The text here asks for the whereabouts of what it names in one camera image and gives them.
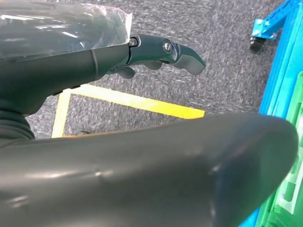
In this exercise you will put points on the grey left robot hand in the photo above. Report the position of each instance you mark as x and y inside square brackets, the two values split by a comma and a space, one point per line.
[142, 175]

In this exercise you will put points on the blue metal shelf rack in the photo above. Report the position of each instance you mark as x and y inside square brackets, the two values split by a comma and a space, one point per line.
[279, 87]

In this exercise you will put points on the green plastic crate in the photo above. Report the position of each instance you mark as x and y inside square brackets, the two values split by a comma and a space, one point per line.
[295, 100]

